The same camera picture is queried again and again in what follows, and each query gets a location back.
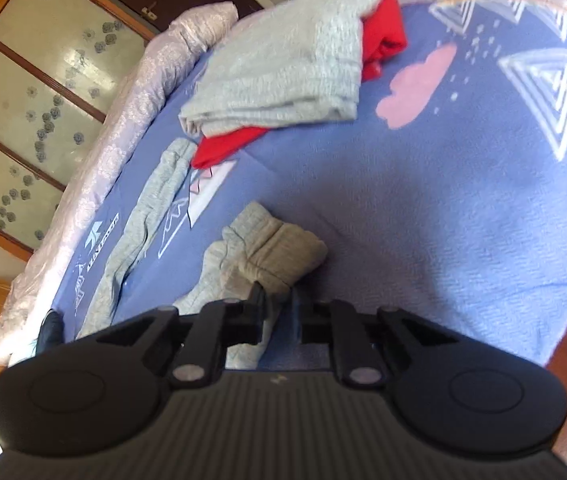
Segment dark cloth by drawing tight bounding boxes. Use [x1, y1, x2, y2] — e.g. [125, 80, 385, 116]
[30, 310, 67, 362]

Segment folded light grey garment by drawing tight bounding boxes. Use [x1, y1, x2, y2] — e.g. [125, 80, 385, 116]
[178, 0, 405, 138]

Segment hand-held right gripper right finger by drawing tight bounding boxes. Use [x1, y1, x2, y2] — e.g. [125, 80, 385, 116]
[291, 285, 461, 390]

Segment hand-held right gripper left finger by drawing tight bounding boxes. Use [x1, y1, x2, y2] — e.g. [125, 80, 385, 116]
[96, 282, 270, 391]

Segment blue printed blanket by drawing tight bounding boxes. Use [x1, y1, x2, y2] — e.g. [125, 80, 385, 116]
[60, 0, 567, 368]

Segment red folded garment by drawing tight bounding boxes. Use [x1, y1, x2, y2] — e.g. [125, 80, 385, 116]
[190, 0, 409, 171]

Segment grey pants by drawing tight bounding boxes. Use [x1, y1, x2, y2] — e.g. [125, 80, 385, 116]
[77, 137, 329, 372]

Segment wooden wardrobe with floral glass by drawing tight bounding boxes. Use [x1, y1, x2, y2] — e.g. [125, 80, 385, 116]
[0, 0, 160, 263]

